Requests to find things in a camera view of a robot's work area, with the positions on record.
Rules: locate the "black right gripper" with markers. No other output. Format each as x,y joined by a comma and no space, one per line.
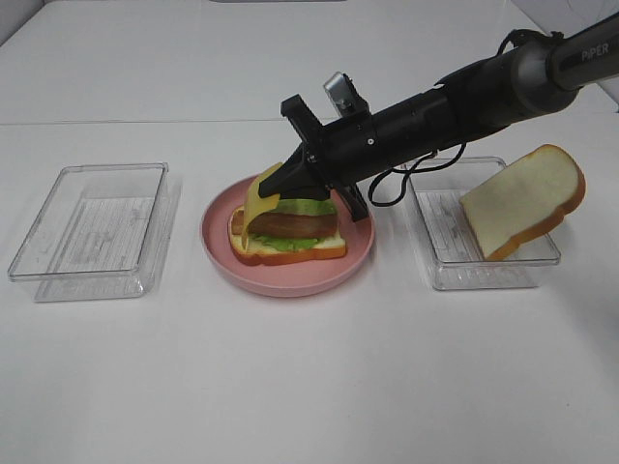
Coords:
325,159

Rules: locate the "green lettuce leaf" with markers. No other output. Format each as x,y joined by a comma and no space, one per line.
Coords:
298,207

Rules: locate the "yellow cheese slice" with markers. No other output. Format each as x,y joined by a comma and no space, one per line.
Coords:
255,205

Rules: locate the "brown bacon strip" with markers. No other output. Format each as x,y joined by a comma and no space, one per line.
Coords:
290,226

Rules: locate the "bread slice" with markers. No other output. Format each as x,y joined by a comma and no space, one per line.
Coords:
257,253
524,201

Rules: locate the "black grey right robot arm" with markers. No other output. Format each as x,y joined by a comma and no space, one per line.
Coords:
540,75

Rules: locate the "pink round plate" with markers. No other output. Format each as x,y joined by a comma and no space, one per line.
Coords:
282,281

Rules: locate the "clear plastic right container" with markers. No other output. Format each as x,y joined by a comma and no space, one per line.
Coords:
448,253

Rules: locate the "clear plastic container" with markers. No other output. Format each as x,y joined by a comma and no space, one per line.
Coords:
101,234
448,253

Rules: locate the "clear plastic left container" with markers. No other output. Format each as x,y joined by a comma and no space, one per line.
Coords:
101,234

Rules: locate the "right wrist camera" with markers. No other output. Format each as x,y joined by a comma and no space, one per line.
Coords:
344,96

